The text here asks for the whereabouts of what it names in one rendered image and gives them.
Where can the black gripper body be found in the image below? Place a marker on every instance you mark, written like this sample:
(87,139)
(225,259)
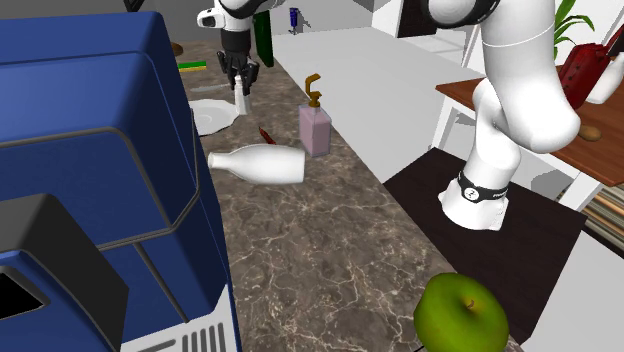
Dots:
(236,44)

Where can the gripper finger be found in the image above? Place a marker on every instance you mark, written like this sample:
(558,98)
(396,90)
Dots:
(224,64)
(252,77)

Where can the small white bottle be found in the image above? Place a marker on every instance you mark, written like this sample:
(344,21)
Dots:
(242,100)

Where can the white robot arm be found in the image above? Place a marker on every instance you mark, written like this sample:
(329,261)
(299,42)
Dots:
(507,73)

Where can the dark green box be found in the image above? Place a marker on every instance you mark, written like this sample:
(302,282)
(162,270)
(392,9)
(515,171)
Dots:
(264,41)

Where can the green and yellow sponge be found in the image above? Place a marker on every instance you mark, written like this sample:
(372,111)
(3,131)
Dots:
(192,66)

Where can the brown round object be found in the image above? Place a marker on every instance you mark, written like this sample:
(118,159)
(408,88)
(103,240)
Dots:
(176,49)

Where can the white plate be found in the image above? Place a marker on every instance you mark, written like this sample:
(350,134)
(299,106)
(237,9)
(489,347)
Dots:
(209,117)

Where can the red pen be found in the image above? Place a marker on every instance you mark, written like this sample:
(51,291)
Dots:
(266,136)

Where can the blue goblet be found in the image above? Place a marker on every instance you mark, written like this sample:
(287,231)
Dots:
(293,17)

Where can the pink soap dispenser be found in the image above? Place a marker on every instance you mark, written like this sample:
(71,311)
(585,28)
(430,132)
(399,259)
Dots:
(315,131)

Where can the large white bottle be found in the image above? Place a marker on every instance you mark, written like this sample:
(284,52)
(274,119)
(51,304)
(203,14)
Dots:
(268,163)

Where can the blue appliance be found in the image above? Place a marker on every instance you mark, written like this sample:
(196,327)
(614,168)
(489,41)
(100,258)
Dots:
(97,170)

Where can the green apple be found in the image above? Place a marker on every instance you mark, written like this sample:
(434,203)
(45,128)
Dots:
(458,317)

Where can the green house plant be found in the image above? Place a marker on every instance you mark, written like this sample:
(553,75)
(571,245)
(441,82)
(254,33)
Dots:
(565,24)

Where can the dark robot stand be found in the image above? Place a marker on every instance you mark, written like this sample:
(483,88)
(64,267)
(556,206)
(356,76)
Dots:
(526,253)

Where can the red watering can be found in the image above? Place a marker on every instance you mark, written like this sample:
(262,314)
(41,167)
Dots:
(582,68)

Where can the brown potato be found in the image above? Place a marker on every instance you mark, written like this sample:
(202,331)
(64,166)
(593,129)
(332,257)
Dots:
(590,133)

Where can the wooden table with white legs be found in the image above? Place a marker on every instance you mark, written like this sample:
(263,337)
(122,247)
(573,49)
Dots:
(599,156)

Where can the striped rug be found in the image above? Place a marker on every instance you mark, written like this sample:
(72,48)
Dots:
(607,209)

